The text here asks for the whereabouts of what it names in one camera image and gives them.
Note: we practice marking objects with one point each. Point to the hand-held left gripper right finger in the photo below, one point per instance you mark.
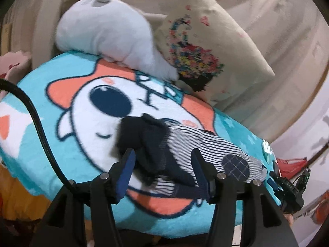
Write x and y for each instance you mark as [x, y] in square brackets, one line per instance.
[203, 177]

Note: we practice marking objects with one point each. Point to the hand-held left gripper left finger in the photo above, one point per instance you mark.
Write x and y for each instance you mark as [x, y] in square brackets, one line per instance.
[126, 176]

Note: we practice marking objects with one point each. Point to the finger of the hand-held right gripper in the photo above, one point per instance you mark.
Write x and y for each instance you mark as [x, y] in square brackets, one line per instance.
[275, 168]
[272, 185]

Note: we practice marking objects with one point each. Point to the striped navy pants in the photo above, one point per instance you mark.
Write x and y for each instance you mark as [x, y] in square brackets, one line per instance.
[180, 146]

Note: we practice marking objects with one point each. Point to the red cloth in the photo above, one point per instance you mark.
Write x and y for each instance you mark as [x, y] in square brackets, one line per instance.
[290, 166]

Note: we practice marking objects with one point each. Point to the teal cartoon printed blanket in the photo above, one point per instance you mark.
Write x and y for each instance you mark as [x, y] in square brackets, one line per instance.
[33, 159]

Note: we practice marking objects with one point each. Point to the orange yellow cloth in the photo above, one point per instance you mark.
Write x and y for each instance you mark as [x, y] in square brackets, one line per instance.
[18, 203]

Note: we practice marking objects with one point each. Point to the beige sofa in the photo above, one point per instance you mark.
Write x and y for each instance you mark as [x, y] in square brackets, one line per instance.
[282, 43]

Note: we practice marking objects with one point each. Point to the beige floral print pillow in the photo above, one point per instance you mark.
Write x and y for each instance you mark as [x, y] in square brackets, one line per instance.
[218, 43]

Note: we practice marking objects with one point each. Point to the white plush toy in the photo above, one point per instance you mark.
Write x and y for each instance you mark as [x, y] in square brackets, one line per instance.
[113, 30]

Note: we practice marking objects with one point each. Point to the pink cloth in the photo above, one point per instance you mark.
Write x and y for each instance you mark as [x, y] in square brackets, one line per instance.
[14, 64]

